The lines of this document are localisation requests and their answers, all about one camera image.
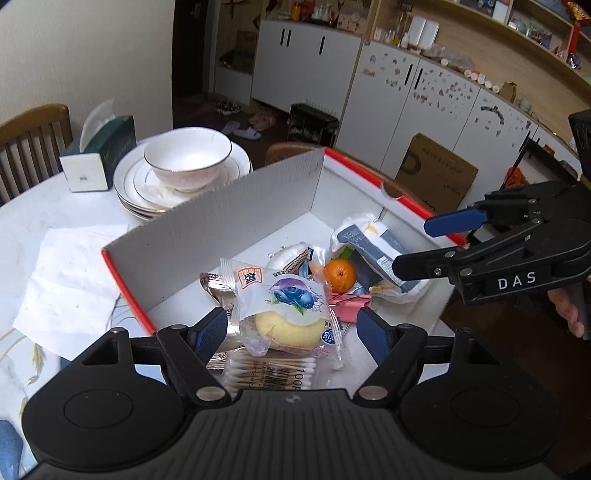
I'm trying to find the silver orange snack packet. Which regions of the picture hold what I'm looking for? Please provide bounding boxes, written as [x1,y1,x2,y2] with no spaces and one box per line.
[283,248,324,280]

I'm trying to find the purple slippers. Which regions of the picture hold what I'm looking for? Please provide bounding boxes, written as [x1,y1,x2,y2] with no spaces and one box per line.
[221,120,262,141]

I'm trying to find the blueberry bread packet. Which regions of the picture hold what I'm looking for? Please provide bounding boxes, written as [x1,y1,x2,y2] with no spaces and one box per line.
[220,258,345,370]

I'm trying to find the red cardboard box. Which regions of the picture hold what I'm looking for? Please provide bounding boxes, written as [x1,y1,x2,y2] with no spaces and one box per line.
[101,146,467,339]

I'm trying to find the blue white orange snack pack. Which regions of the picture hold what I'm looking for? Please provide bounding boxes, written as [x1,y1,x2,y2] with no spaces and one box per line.
[329,213,430,304]

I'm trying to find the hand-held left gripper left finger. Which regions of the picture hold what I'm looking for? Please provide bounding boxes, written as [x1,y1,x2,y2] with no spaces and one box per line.
[65,307,232,409]

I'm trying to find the orange mandarin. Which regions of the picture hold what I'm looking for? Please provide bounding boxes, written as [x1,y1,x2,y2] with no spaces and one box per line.
[324,258,359,294]

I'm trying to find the black metal rack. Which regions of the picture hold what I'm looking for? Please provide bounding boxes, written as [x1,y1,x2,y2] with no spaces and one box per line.
[287,102,341,149]

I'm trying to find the white lower cabinet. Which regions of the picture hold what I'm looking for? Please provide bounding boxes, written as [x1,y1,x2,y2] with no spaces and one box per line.
[251,18,363,121]

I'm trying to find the marble patterned desktop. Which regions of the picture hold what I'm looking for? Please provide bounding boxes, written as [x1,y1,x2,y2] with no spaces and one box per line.
[0,136,455,467]

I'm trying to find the person's right hand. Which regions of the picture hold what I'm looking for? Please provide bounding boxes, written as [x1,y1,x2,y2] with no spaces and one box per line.
[549,287,588,341]

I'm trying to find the dark entrance door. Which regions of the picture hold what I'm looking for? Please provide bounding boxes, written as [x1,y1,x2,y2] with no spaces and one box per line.
[172,0,218,99]

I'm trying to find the brown cardboard box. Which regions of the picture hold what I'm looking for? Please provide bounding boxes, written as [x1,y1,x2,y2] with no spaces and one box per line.
[394,133,479,216]

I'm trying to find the white paper sheet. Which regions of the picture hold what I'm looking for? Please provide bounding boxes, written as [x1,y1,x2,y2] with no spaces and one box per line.
[12,224,130,361]

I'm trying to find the white bowl on plate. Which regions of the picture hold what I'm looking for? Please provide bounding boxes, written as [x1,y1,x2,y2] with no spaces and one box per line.
[113,138,253,220]

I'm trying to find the white stickered cabinet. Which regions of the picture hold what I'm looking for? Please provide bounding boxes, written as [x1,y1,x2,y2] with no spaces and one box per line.
[339,41,541,186]

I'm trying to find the cotton swab pack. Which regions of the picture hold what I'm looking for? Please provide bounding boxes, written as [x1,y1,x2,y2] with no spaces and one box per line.
[221,353,320,393]

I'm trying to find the small red packet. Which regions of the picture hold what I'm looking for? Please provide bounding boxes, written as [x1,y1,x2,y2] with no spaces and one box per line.
[329,295,373,324]

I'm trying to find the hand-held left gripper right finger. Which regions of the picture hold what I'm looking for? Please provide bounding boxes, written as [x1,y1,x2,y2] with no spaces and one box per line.
[352,307,515,409]

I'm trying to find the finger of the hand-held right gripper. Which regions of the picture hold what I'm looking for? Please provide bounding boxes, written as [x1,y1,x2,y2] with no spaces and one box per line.
[424,181,578,237]
[392,218,552,281]

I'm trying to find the pink slippers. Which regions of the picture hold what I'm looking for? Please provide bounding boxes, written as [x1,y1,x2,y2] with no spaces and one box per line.
[249,110,278,130]

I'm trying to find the green white tissue box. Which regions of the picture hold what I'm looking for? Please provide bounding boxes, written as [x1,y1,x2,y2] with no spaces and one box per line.
[58,99,138,193]

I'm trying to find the white gold-rimmed bowl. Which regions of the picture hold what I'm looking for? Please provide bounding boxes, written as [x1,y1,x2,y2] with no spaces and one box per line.
[143,127,233,195]

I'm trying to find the wooden slatted chair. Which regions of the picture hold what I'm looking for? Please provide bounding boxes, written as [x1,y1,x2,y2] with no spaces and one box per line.
[0,104,74,204]

